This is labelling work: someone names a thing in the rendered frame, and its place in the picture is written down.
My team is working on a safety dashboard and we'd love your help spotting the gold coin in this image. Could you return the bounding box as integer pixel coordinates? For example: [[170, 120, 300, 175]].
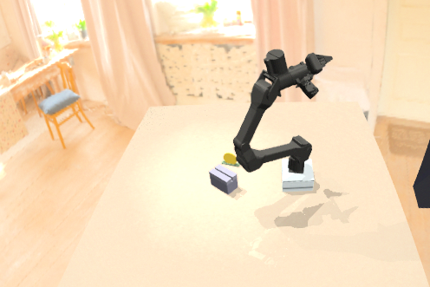
[[224, 153, 237, 164]]

